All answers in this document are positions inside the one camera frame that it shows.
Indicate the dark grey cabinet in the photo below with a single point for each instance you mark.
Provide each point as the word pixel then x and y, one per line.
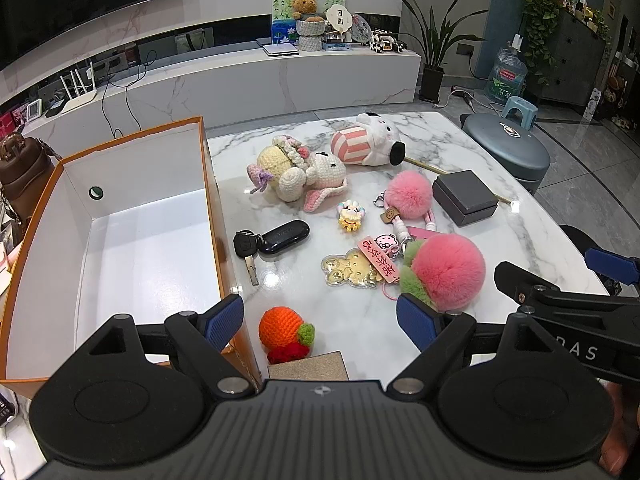
pixel 570 60

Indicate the grey round ottoman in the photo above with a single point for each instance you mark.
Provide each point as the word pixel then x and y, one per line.
pixel 505 145

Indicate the white marble television cabinet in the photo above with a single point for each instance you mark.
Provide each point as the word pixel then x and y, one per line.
pixel 325 80

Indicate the blue water jug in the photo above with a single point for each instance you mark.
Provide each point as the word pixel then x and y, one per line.
pixel 505 77

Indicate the black round seat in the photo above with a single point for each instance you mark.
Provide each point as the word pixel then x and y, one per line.
pixel 577 240

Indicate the pink peach pom-pom green leaves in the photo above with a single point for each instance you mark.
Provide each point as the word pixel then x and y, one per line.
pixel 445 267

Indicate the black phone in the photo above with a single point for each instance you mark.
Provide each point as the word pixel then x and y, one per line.
pixel 56 107

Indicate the white laptop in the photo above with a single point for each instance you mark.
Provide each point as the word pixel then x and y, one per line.
pixel 280 50

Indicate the white plush dog pink stripes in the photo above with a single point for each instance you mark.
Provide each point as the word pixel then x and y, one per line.
pixel 370 140

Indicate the white router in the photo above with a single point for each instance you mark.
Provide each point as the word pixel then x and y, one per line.
pixel 80 102

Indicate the gold acrylic charm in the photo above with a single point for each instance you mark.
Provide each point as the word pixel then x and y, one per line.
pixel 350 270

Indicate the white woven basket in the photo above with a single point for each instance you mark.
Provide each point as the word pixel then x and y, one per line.
pixel 310 37

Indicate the display shelf with figurines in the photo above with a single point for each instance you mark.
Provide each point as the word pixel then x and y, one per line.
pixel 620 90

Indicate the black car key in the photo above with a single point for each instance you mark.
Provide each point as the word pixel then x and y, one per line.
pixel 245 245

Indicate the potted orchid plant black pot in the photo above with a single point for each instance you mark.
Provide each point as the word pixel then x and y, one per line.
pixel 431 82

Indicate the brown teddy bear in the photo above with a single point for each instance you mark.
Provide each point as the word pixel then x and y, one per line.
pixel 304 7

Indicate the black key fob case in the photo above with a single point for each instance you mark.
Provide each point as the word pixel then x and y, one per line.
pixel 282 237

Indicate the crochet orange fruit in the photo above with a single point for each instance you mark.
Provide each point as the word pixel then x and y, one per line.
pixel 280 327

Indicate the hair dryer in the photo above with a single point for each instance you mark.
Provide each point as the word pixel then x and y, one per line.
pixel 462 94

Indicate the crochet bunny doll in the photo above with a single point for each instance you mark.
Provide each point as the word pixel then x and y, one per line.
pixel 320 167

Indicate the white kitty charm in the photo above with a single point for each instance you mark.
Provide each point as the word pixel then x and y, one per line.
pixel 386 244

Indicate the white paper bag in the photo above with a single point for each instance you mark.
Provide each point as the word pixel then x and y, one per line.
pixel 195 40

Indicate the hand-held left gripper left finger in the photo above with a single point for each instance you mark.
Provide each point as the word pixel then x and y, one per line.
pixel 222 322

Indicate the pink tag charm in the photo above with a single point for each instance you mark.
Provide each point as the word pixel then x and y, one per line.
pixel 375 262

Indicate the wooden stick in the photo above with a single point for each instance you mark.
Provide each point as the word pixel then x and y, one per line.
pixel 422 164

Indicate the white round hand fan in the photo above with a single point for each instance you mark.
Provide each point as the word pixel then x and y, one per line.
pixel 337 17

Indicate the green vine plant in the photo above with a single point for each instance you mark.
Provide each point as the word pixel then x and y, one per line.
pixel 545 0

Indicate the small lion dance charm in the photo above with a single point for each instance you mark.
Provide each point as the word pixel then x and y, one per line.
pixel 351 217

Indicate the white desk display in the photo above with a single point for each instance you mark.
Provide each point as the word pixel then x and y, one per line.
pixel 34 109

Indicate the blue plastic stool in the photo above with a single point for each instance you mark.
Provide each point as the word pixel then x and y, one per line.
pixel 517 105

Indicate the orange cardboard box white inside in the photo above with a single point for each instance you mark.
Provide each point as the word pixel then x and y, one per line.
pixel 140 260

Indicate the person's right hand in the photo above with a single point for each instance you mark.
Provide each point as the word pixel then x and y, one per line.
pixel 625 435

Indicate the black white cow figurines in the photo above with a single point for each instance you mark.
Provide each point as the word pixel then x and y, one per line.
pixel 385 42

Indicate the brown water bottle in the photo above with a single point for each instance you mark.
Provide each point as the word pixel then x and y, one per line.
pixel 25 170

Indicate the dark grey small box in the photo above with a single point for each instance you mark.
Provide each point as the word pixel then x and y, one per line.
pixel 462 195

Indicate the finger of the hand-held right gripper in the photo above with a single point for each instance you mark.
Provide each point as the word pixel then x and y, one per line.
pixel 612 265
pixel 520 282

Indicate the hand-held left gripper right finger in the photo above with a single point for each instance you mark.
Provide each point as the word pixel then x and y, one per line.
pixel 415 321

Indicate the tan small cardboard box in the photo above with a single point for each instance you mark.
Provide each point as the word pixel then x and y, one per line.
pixel 307 366

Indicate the marble desktop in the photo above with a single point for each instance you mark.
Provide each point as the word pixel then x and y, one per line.
pixel 500 240

